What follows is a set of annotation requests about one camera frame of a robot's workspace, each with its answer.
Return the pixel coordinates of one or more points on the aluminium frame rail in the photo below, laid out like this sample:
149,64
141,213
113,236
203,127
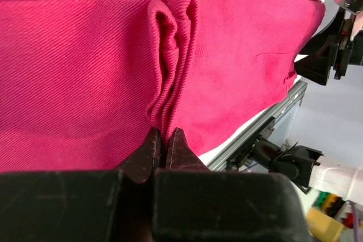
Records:
273,124

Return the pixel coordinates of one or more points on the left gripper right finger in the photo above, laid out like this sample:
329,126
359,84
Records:
201,205

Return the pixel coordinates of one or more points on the yellow box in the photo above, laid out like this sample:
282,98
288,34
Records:
322,226

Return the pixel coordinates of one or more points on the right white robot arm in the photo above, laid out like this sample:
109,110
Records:
308,168

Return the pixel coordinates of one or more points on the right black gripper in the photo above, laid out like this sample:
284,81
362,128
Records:
316,67

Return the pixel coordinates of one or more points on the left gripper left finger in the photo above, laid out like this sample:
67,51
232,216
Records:
103,205

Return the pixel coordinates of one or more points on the pink trousers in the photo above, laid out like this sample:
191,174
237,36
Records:
83,81

